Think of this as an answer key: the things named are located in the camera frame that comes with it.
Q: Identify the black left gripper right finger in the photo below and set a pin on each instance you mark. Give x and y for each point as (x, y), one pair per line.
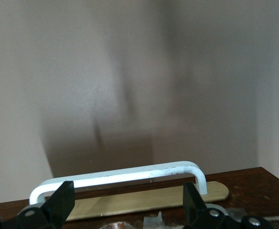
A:
(192, 205)

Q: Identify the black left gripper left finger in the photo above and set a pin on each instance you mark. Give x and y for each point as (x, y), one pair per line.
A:
(58, 205)

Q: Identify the wooden drawer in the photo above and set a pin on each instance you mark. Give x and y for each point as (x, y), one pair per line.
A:
(249, 190)

